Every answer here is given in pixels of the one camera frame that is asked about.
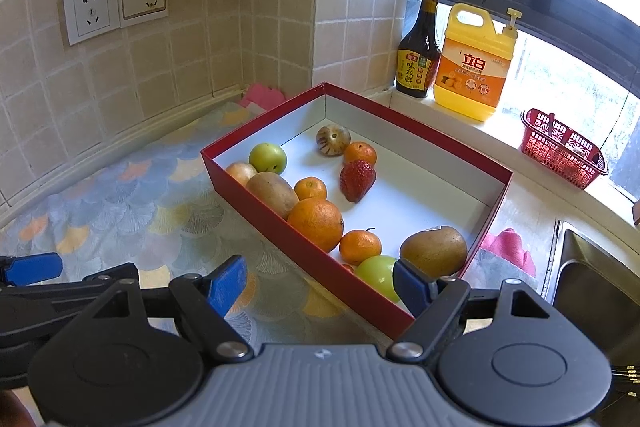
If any red plastic basket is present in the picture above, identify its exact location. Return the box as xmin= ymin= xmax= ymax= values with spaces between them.
xmin=520 ymin=108 xmax=608 ymax=190

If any floral blue tablecloth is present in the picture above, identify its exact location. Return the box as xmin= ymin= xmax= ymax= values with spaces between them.
xmin=1 ymin=103 xmax=390 ymax=348

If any yellow detergent jug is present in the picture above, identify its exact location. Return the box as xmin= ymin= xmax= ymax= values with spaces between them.
xmin=433 ymin=3 xmax=522 ymax=122

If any white wall socket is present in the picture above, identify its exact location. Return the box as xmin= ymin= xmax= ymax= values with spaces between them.
xmin=63 ymin=0 xmax=120 ymax=46

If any red cardboard box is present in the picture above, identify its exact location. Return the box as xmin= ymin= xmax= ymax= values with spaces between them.
xmin=202 ymin=83 xmax=512 ymax=338

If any steel sink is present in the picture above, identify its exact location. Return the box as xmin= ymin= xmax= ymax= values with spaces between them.
xmin=541 ymin=221 xmax=640 ymax=426

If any pink cloth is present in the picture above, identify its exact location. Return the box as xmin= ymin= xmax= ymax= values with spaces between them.
xmin=239 ymin=83 xmax=286 ymax=114
xmin=480 ymin=228 xmax=536 ymax=277

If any small green apple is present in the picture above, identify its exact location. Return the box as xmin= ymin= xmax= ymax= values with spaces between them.
xmin=355 ymin=255 xmax=399 ymax=303

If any mandarin orange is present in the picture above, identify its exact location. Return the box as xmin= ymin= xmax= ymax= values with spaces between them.
xmin=343 ymin=141 xmax=378 ymax=166

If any large orange in box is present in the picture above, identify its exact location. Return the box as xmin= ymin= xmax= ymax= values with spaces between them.
xmin=288 ymin=198 xmax=344 ymax=253

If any brown kiwi in box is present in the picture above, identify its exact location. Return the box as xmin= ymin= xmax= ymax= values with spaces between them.
xmin=245 ymin=171 xmax=299 ymax=220

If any brown round pear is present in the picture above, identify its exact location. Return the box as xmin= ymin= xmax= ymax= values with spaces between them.
xmin=226 ymin=161 xmax=257 ymax=186

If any brown kiwi with sticker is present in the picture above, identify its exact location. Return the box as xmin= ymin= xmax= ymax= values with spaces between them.
xmin=399 ymin=225 xmax=468 ymax=279

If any dark soy sauce bottle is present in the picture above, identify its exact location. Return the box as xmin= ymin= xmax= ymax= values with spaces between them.
xmin=396 ymin=0 xmax=440 ymax=98

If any red strawberry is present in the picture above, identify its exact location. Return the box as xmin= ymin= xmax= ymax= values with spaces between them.
xmin=340 ymin=160 xmax=376 ymax=204

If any large green apple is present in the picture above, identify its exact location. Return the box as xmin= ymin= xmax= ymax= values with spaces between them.
xmin=248 ymin=142 xmax=288 ymax=174

